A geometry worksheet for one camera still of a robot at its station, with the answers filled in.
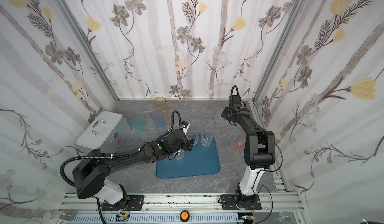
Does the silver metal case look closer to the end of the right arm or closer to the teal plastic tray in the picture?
the teal plastic tray

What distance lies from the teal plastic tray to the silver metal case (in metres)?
0.30

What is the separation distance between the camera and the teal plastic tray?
85 centimetres

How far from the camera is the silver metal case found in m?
0.81
